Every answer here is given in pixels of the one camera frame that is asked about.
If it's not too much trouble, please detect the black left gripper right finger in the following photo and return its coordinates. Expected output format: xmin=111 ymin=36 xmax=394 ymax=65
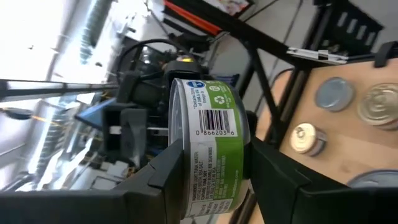
xmin=248 ymin=136 xmax=398 ymax=224

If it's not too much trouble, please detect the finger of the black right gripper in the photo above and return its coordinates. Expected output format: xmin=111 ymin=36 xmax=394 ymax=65
xmin=120 ymin=108 xmax=149 ymax=166

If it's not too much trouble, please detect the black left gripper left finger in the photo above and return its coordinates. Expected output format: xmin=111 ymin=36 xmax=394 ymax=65
xmin=0 ymin=138 xmax=188 ymax=224

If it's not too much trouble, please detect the green label tuna can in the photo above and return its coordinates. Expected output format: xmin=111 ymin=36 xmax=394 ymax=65
xmin=167 ymin=77 xmax=252 ymax=219

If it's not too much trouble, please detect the gold lid can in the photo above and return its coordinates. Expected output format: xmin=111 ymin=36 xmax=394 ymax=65
xmin=289 ymin=122 xmax=328 ymax=157
xmin=357 ymin=82 xmax=398 ymax=131

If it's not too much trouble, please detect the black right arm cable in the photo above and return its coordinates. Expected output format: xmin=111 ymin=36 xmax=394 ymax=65
xmin=115 ymin=38 xmax=188 ymax=82

